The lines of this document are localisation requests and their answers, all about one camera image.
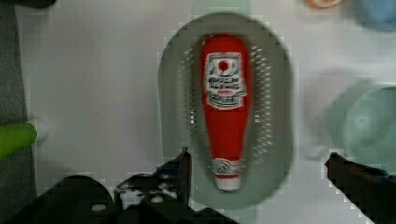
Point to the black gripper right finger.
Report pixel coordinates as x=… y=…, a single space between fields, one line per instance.
x=371 y=190

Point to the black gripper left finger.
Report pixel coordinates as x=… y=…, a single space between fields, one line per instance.
x=172 y=179

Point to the red ketchup bottle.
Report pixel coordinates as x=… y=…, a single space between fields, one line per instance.
x=226 y=82

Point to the green oval strainer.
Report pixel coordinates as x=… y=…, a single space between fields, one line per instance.
x=268 y=146

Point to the green mug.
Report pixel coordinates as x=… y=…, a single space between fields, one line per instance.
x=361 y=122

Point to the lime green knob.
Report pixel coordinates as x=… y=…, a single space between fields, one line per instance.
x=15 y=137

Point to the blue bowl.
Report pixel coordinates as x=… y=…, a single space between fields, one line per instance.
x=377 y=14

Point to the orange slice toy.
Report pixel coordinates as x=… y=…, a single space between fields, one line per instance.
x=323 y=4

